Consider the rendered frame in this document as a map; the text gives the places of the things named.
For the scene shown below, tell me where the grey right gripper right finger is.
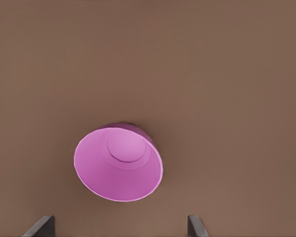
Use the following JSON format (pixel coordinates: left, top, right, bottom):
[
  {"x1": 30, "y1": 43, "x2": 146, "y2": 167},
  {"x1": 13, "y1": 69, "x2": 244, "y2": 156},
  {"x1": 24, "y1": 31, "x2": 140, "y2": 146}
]
[{"x1": 187, "y1": 214, "x2": 209, "y2": 237}]

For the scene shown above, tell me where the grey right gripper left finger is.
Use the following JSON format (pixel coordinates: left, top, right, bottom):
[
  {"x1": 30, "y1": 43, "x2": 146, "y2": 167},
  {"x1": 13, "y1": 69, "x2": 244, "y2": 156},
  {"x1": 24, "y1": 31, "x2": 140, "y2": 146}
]
[{"x1": 21, "y1": 215, "x2": 55, "y2": 237}]

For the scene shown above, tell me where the pink bowl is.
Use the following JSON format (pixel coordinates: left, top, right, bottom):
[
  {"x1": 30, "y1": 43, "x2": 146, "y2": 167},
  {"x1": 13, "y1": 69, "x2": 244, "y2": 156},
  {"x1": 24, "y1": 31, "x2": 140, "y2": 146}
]
[{"x1": 73, "y1": 121, "x2": 164, "y2": 202}]

